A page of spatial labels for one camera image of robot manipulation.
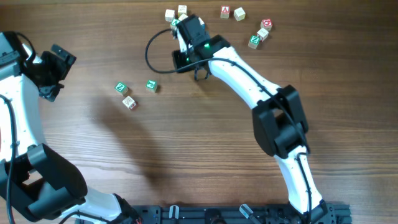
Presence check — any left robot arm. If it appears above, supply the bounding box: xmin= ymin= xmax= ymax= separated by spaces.
xmin=1 ymin=31 xmax=142 ymax=223

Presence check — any green A letter block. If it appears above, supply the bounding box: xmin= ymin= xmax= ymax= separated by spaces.
xmin=170 ymin=19 xmax=180 ymax=30

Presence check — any green J letter block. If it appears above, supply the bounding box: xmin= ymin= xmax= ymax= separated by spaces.
xmin=146 ymin=80 xmax=158 ymax=93

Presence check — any red O letter block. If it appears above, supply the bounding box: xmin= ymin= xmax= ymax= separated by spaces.
xmin=261 ymin=19 xmax=273 ymax=31

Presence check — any right camera cable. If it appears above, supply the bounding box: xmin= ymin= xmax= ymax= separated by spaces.
xmin=144 ymin=28 xmax=313 ymax=223

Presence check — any red A sided block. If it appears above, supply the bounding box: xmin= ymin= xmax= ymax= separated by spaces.
xmin=257 ymin=28 xmax=269 ymax=42

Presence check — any red A letter block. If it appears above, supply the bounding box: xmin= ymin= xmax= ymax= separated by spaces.
xmin=220 ymin=6 xmax=230 ymax=19

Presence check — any blue sided wooden block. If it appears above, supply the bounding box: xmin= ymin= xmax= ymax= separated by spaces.
xmin=198 ymin=17 xmax=205 ymax=29

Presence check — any green Z block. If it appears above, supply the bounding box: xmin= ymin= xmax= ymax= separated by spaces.
xmin=114 ymin=82 xmax=129 ymax=96
xmin=248 ymin=35 xmax=261 ymax=49

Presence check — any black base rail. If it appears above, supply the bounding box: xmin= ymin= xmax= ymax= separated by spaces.
xmin=133 ymin=202 xmax=353 ymax=224

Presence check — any yellow S wooden block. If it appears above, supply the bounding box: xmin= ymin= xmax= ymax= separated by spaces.
xmin=234 ymin=7 xmax=246 ymax=21

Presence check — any red sided wooden block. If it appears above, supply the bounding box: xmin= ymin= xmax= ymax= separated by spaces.
xmin=178 ymin=14 xmax=188 ymax=21

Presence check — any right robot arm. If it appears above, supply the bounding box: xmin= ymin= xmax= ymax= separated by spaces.
xmin=174 ymin=15 xmax=327 ymax=223

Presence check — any plain wooden block top left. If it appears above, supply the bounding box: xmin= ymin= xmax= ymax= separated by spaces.
xmin=165 ymin=9 xmax=175 ymax=22

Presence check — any wooden block yellow sided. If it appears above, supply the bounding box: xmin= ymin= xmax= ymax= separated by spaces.
xmin=177 ymin=5 xmax=188 ymax=17

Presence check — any red sided picture block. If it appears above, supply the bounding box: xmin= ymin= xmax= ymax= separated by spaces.
xmin=123 ymin=96 xmax=137 ymax=110

